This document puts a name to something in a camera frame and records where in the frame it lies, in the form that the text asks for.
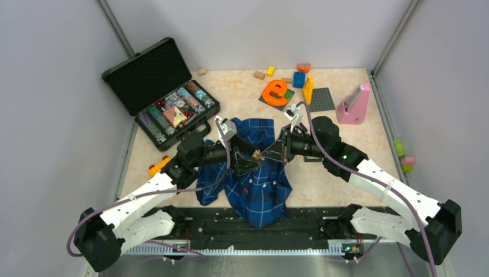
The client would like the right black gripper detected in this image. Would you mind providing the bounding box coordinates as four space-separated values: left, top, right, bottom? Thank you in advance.
262 125 327 163

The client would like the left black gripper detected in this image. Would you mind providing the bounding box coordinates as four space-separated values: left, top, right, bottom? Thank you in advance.
193 134 262 175

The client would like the silver flower brooch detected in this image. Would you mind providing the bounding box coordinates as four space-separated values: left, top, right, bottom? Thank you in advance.
252 149 265 160

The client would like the blue plaid shirt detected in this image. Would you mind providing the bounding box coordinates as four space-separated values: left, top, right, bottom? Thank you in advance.
195 117 293 229

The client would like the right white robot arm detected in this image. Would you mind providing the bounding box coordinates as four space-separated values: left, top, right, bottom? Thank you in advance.
261 116 462 265

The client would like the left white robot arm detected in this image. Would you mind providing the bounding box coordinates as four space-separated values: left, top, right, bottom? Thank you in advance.
68 131 263 272

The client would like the dark small baseplate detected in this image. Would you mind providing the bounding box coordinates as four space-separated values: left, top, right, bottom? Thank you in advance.
258 91 295 111

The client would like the orange letter e toy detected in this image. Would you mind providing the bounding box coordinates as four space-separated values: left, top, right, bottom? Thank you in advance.
262 79 288 107

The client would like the green lego brick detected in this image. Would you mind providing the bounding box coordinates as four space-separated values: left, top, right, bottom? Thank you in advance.
284 90 294 99

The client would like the grey lego baseplate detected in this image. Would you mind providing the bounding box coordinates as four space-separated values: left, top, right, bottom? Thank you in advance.
309 88 336 113

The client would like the yellow toy piece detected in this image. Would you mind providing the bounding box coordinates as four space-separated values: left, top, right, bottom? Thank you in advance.
302 77 314 105

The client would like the blue lego brick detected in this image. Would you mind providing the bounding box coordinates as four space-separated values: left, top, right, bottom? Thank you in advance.
292 71 306 88

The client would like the wooden block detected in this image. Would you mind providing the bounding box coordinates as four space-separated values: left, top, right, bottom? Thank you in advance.
253 70 265 80

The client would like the small yellow block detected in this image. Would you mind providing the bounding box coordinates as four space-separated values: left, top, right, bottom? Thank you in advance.
266 66 274 78

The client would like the pink wedge stand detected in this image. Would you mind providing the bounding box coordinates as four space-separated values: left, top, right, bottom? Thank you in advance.
336 83 371 125

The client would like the orange cup toy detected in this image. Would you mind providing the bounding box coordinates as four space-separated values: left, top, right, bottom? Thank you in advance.
296 63 311 73

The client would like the orange toy car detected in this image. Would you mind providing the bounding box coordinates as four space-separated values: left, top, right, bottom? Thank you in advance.
148 156 171 178

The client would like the black poker chip case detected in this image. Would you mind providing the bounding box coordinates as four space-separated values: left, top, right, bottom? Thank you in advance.
101 37 220 151

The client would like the green pink toy outside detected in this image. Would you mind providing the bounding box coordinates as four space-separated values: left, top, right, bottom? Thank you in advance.
393 139 416 173

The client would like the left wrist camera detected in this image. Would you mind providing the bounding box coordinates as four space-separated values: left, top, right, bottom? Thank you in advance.
214 115 237 145

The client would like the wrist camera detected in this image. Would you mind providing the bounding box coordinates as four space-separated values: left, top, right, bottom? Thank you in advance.
214 115 237 145
283 104 307 133

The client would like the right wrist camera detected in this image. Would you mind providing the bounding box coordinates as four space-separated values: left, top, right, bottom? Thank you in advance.
283 104 307 133

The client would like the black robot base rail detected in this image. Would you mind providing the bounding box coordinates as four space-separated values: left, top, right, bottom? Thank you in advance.
126 206 386 257

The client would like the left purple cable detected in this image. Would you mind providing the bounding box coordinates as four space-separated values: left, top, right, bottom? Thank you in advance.
66 118 234 264

